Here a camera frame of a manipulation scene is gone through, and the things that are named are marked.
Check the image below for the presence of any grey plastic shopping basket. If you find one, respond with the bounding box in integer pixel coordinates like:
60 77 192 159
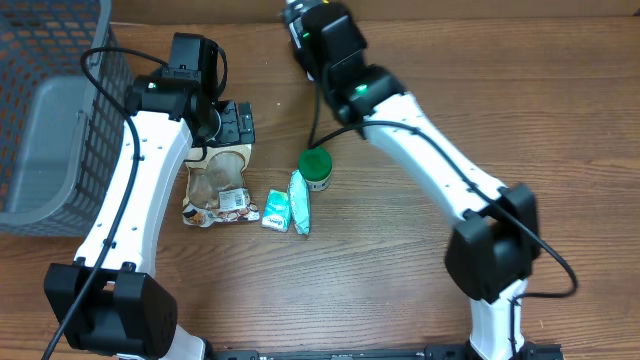
1 0 124 236

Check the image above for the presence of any teal white tissue packet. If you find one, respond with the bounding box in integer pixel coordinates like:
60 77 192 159
261 189 291 233

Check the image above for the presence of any brown white snack bag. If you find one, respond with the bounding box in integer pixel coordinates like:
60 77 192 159
182 145 260 228

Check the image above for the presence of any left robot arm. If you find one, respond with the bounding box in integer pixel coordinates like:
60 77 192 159
44 33 255 359

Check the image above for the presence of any teal tissue pack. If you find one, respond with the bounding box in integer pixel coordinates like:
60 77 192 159
288 170 311 235

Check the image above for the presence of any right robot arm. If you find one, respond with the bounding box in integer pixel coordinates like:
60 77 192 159
282 1 540 359

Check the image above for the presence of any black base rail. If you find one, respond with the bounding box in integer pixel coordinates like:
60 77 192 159
207 342 566 360

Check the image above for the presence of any green lid seasoning jar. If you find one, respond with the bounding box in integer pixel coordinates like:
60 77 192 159
298 147 333 192

